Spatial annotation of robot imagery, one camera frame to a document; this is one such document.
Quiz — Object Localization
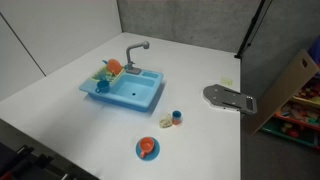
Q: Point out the wooden toy storage shelf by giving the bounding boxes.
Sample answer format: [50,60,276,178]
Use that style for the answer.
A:
[250,49,320,151]

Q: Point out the grey toy faucet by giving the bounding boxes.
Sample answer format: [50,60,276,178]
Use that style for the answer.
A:
[125,40,151,75]

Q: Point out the yellow-green dish rack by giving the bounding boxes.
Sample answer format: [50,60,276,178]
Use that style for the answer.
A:
[91,65,125,84]

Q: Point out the grey metal mounting plate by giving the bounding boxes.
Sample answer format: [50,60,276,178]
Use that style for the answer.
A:
[202,83,258,116]

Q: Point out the blue toy saucer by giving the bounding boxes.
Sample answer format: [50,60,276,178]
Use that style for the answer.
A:
[135,136,161,162]

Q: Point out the black stand pole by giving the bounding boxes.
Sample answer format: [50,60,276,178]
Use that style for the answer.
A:
[234,0,274,60]

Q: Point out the black equipment frame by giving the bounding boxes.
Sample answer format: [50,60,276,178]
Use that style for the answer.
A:
[0,141,78,180]

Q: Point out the small blue and orange cup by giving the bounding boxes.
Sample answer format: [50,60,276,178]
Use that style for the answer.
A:
[171,110,183,126]

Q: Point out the orange toy cup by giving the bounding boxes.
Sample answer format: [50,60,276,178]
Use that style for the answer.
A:
[138,136,156,159]

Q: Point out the light blue toy sink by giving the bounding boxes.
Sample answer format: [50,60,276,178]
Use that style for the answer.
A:
[78,68,165,113]

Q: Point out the blue toy cup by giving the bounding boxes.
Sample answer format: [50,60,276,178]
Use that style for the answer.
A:
[94,79,111,95]

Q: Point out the yellow sticky note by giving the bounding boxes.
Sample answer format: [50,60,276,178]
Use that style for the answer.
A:
[219,77,234,87]

